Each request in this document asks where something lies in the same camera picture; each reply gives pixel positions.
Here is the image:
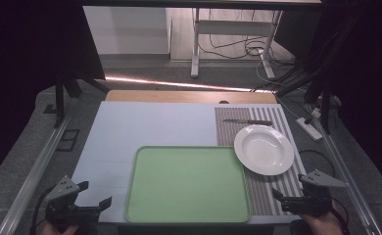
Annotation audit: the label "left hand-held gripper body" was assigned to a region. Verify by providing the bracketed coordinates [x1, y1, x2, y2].
[44, 175, 102, 230]

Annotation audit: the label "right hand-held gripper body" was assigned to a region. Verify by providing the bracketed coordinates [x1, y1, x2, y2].
[280, 168, 349, 217]

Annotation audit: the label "person's left hand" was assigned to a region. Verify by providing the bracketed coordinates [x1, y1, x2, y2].
[40, 224, 79, 235]

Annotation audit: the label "person's right hand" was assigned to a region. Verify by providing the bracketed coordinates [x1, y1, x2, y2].
[299, 209, 344, 235]

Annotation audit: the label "white round plate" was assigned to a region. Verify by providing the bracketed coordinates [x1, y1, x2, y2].
[233, 124, 296, 177]

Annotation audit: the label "white power strip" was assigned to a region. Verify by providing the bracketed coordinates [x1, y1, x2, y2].
[295, 117, 324, 142]

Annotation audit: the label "grey striped placemat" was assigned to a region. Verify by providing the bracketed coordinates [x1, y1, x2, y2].
[214, 106, 308, 216]

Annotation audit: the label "green plastic tray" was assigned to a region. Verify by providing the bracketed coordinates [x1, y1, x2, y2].
[124, 145, 253, 225]

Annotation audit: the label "light blue table cover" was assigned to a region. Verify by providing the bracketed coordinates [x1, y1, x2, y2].
[71, 100, 309, 226]

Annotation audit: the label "black metal stand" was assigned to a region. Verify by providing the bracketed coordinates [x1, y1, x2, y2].
[250, 9, 345, 135]
[53, 67, 111, 129]

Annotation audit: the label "black curtain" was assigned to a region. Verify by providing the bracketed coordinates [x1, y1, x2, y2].
[273, 0, 382, 197]
[0, 0, 107, 189]

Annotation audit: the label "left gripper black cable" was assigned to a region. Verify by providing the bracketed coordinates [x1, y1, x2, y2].
[28, 187, 55, 235]

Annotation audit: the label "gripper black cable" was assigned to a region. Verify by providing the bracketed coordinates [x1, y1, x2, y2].
[28, 187, 55, 235]
[330, 197, 352, 235]

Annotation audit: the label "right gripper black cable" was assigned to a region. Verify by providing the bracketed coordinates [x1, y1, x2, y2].
[330, 197, 352, 235]

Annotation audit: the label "black cable loop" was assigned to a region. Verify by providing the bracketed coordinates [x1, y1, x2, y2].
[298, 149, 337, 179]

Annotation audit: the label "aluminium rail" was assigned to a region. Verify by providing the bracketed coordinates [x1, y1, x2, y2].
[310, 118, 382, 235]
[0, 112, 73, 235]

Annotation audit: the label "knife with brown handle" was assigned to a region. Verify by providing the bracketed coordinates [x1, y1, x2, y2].
[221, 118, 274, 127]

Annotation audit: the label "black floor cables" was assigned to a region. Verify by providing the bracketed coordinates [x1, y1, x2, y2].
[197, 9, 298, 67]

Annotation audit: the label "white desk frame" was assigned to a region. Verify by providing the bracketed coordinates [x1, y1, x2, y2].
[190, 7, 284, 80]

